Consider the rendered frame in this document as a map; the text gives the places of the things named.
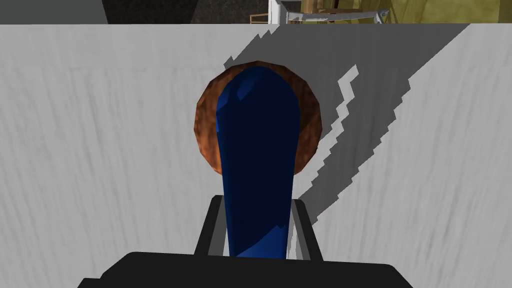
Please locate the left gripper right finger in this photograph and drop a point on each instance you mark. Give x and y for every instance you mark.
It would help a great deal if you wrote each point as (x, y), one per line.
(304, 240)

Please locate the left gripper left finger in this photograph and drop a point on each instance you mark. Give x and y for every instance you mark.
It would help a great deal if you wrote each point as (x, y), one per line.
(214, 236)

